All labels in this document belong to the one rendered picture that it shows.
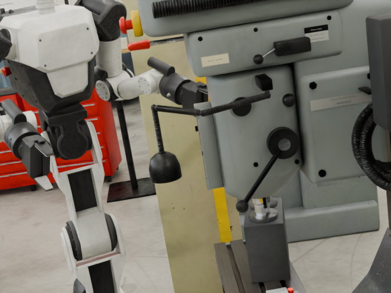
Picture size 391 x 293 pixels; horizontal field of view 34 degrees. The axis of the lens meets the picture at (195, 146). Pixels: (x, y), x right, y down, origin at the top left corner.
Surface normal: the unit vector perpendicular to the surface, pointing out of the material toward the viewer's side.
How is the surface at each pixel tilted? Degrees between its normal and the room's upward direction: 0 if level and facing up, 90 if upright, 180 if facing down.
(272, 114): 90
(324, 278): 0
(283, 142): 90
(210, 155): 90
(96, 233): 81
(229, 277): 0
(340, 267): 0
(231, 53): 90
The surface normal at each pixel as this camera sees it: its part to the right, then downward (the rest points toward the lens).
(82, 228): 0.35, 0.04
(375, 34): -0.99, 0.17
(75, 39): 0.64, 0.23
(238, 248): -0.15, -0.95
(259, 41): 0.07, 0.26
